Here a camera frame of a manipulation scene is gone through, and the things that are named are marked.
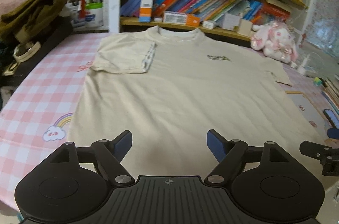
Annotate cream t-shirt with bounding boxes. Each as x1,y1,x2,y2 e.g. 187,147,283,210
67,26,324,180

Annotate smartphone on table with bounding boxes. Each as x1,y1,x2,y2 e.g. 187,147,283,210
323,109,339,129

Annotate pink white bunny plush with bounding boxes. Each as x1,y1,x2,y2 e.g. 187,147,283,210
250,21,298,64

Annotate white phone charger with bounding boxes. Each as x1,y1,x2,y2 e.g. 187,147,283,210
202,20,217,29

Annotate pastel sticky note cube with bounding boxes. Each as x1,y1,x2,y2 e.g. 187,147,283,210
221,13,241,31

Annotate white green-lid pen tub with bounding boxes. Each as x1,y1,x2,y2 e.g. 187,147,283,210
85,2,103,28

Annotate lying orange white box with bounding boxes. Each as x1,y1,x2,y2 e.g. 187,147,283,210
163,11,200,27

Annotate olive green garment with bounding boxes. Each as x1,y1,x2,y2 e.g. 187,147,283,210
1,0,67,39

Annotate tall orange white box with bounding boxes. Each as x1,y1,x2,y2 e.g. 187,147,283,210
139,0,153,22

